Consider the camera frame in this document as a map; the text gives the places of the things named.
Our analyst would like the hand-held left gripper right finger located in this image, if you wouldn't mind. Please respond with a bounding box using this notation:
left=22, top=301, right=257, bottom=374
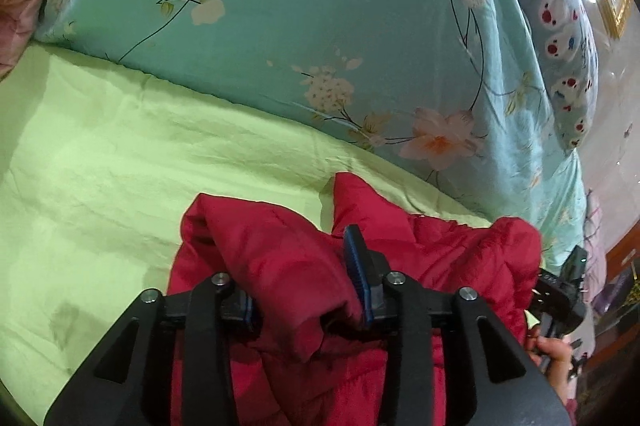
left=343, top=225, right=572, bottom=426

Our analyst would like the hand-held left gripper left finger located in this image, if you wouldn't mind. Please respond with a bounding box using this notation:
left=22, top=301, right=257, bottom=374
left=42, top=273, right=262, bottom=426

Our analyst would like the red quilted coat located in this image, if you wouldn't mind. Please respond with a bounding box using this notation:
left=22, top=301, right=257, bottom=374
left=166, top=172, right=543, bottom=426

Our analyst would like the person's right hand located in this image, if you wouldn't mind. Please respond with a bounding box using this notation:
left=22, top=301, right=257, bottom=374
left=524, top=335, right=577, bottom=407

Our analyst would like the pink plaid pillow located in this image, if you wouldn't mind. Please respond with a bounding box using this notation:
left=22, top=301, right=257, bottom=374
left=582, top=189, right=610, bottom=307

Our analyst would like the green bed sheet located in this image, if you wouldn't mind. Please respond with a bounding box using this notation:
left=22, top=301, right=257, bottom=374
left=0, top=44, right=493, bottom=426

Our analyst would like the teal floral quilt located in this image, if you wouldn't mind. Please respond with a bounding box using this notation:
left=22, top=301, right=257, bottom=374
left=32, top=0, right=588, bottom=272

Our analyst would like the cartoon print pillow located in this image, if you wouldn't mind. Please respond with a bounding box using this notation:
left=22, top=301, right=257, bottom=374
left=472, top=0, right=601, bottom=152

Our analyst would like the pink quilt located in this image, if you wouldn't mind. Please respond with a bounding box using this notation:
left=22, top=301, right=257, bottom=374
left=0, top=0, right=51, bottom=80

